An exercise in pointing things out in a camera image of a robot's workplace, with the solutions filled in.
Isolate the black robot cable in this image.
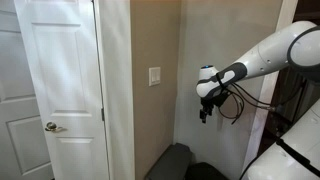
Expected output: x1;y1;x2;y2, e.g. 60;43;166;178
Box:
215;72;305;126

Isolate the brass lever door handle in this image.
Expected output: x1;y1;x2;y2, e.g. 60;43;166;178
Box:
44;121;68;133

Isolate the white double light switch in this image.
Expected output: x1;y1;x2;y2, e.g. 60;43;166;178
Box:
148;66;162;87

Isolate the black box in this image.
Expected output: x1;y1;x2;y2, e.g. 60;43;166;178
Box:
184;161;230;180

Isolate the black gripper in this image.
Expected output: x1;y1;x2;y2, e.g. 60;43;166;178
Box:
199;89;232;125

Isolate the white panel closet door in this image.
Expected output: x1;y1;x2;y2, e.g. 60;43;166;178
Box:
0;0;55;180

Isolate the white door frame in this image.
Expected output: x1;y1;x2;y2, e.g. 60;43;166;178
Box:
92;0;136;180

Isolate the white doorway trim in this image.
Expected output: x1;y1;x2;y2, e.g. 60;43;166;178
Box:
241;0;299;175

